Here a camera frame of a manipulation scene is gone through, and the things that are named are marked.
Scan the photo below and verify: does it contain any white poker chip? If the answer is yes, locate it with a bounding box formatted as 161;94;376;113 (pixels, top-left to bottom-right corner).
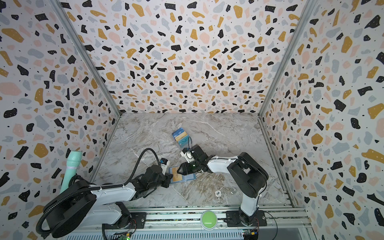
215;190;222;198

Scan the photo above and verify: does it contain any mint green cylinder handle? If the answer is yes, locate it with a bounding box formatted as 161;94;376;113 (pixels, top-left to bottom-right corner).
60;151;83;193

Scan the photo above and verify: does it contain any gold yellow credit card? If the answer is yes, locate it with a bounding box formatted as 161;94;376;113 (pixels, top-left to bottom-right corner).
170;167;183;184

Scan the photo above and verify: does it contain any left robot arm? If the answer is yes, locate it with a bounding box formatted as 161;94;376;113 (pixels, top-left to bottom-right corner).
36;165;173;238

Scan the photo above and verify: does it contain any left black corrugated cable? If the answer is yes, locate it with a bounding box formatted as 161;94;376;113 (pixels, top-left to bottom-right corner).
35;147;163;236

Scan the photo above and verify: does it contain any green push button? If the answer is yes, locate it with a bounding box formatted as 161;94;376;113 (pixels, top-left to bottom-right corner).
200;211;218;231

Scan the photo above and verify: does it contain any aluminium front rail frame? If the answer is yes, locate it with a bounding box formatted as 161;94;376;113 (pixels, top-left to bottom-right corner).
59;205;313;240

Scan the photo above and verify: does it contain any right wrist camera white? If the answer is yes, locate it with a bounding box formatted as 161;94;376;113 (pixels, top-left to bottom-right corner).
181;149;195;163

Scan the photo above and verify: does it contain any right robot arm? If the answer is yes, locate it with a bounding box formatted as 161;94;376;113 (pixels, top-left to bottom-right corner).
177;145;269;227

